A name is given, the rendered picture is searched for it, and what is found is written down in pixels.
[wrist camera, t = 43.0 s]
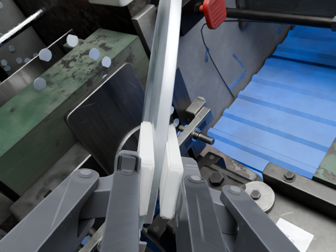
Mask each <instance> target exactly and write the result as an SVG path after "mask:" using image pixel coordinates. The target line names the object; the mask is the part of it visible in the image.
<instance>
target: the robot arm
mask: <svg viewBox="0 0 336 252"><path fill-rule="evenodd" d="M154 169H155V162H154V146H153V131H152V124H151V122H147V121H143V122H141V126H140V133H139V140H138V147H137V151H130V150H122V151H120V152H119V153H118V154H117V155H116V157H115V164H114V172H113V174H112V175H110V176H106V177H99V176H100V175H99V173H98V172H97V171H95V170H92V169H88V168H81V169H77V170H75V171H73V172H72V173H71V174H70V175H69V176H68V177H67V178H66V179H65V180H64V181H63V182H62V183H61V184H59V185H58V186H57V187H56V188H55V189H54V190H53V191H52V192H51V193H50V194H49V195H48V196H47V197H46V198H45V199H44V200H43V201H41V202H40V203H39V204H38V205H37V206H36V207H35V208H34V209H33V210H32V211H31V212H30V213H29V214H28V215H27V216H26V217H24V218H23V219H22V220H21V221H20V222H19V223H18V224H17V225H16V226H15V227H14V228H13V229H12V230H11V231H10V232H9V233H8V234H6V235H5V236H4V237H3V238H2V239H1V240H0V252H76V250H77V249H78V247H79V246H80V244H81V243H82V241H83V240H84V238H85V236H86V235H87V233H88V232H89V230H90V229H91V227H92V226H93V224H94V222H95V218H102V217H106V218H105V223H104V229H103V235H102V240H101V246H100V252H140V216H141V217H144V216H145V215H147V212H148V206H149V200H150V193H151V187H152V181H153V175H154ZM159 205H160V217H162V219H167V220H172V219H173V218H175V221H174V226H173V231H172V233H173V234H175V240H176V252H301V251H300V250H299V249H298V248H297V247H296V246H295V245H294V244H293V243H292V242H291V240H290V239H289V238H288V237H287V236H286V235H285V234H284V233H283V232H282V231H281V229H280V228H279V227H278V226H277V225H276V224H275V223H274V222H273V221H272V220H271V218H270V217H269V216H268V215H267V214H266V213H265V212H264V211H263V210H262V209H261V207H260V206H259V205H258V204H257V203H256V202H255V201H254V200H253V199H252V198H251V196H250V195H249V194H248V193H247V192H246V191H245V190H243V189H242V188H240V187H239V186H235V185H225V186H223V187H222V190H221V191H219V190H215V189H212V188H210V187H209V185H208V182H207V181H206V179H204V178H203V177H201V174H200V171H199V168H198V164H197V162H196V161H195V160H194V159H193V158H190V157H182V156H181V154H180V149H179V144H178V139H177V134H176V129H175V127H174V126H173V125H169V126H168V133H167V140H166V146H165V152H164V159H163V165H162V171H161V177H160V183H159ZM175 213H176V216H175Z"/></svg>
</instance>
